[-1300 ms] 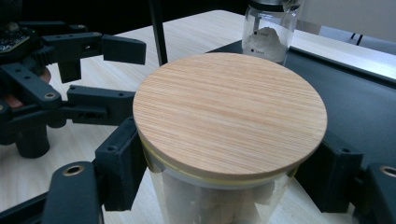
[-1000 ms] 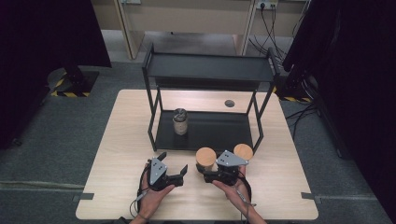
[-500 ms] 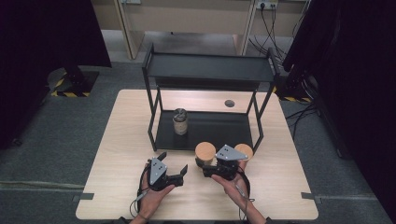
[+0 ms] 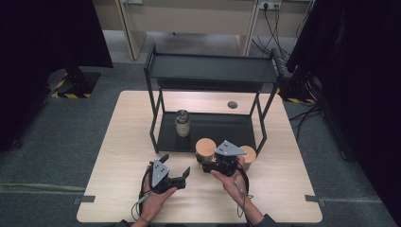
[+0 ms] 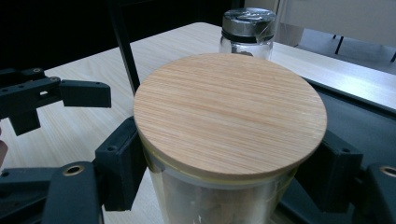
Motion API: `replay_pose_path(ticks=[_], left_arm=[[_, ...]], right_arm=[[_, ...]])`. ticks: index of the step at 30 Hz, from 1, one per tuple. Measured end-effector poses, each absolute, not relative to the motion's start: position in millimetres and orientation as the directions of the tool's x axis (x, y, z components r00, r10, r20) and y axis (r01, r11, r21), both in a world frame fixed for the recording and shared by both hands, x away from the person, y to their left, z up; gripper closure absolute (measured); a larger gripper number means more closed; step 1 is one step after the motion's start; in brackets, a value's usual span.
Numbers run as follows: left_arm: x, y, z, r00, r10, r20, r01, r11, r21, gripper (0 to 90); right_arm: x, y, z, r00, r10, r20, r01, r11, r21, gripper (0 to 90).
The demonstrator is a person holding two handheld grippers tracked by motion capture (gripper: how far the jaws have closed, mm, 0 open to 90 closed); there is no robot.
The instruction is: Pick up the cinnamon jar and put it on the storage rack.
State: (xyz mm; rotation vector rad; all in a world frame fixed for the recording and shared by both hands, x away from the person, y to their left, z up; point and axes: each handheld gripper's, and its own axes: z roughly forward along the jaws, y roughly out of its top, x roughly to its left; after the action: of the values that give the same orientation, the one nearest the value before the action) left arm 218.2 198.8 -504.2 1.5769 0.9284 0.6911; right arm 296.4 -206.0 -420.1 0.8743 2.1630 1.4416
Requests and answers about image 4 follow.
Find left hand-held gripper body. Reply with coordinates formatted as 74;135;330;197
149;159;187;195

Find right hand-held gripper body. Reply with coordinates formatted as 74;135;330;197
213;139;248;177

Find glass jar with wooden lid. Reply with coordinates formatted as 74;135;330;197
239;145;257;171
195;137;218;165

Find black metal two-tier rack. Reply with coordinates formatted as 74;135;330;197
143;43;284;158

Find glass jar with metal lid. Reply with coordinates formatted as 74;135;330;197
174;109;191;138

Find person's right hand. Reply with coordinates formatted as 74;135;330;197
210;155;253;208

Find person's left hand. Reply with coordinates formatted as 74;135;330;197
139;161;179;220

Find grey floor tape piece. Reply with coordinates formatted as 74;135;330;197
305;194;326;208
73;195;96;205

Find striped black stand base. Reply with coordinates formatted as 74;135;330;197
47;64;102;99
276;71;318;105

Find white power strip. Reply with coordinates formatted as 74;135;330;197
258;0;283;10

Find black curtain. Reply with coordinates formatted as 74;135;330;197
0;0;114;152
286;0;401;226

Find left hand-held gripper cable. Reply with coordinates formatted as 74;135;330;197
131;165;153;221

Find hand-held gripper cable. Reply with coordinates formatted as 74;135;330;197
131;165;153;221
233;166;255;219

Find right hand-held gripper cable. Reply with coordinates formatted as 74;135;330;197
233;166;255;219

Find black floor cables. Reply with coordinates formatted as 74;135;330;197
288;103;323;143

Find black power cables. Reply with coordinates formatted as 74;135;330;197
251;3;316;65

